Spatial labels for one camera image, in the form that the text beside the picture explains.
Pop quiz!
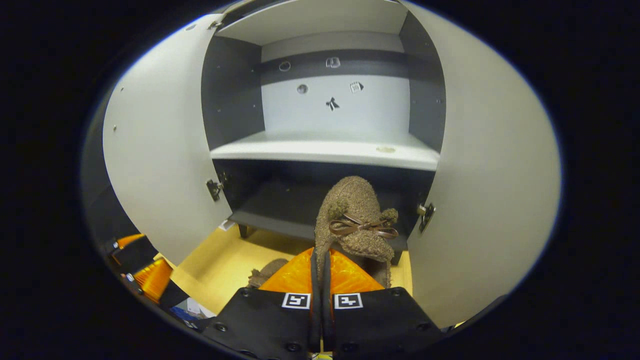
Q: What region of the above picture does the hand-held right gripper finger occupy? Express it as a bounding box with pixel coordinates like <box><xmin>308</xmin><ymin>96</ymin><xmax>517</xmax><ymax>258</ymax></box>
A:
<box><xmin>202</xmin><ymin>247</ymin><xmax>321</xmax><ymax>359</ymax></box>
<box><xmin>320</xmin><ymin>248</ymin><xmax>443</xmax><ymax>360</ymax></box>

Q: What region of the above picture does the blue book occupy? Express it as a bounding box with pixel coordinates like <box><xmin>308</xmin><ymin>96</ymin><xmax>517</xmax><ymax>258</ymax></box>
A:
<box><xmin>170</xmin><ymin>306</ymin><xmax>200</xmax><ymax>328</ymax></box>

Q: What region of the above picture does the white cabinet door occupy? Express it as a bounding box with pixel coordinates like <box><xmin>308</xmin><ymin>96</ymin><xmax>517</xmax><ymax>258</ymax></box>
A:
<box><xmin>102</xmin><ymin>14</ymin><xmax>233</xmax><ymax>266</ymax></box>
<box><xmin>400</xmin><ymin>2</ymin><xmax>562</xmax><ymax>328</ymax></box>

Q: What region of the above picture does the white and grey shoe cabinet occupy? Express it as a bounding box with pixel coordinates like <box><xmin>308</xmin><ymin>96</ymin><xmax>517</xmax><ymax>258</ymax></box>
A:
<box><xmin>201</xmin><ymin>0</ymin><xmax>447</xmax><ymax>266</ymax></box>

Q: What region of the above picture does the brown fuzzy shoe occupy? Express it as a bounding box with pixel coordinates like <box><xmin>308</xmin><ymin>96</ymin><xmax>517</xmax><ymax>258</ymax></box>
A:
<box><xmin>314</xmin><ymin>176</ymin><xmax>399</xmax><ymax>290</ymax></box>
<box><xmin>247</xmin><ymin>258</ymin><xmax>290</xmax><ymax>288</ymax></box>

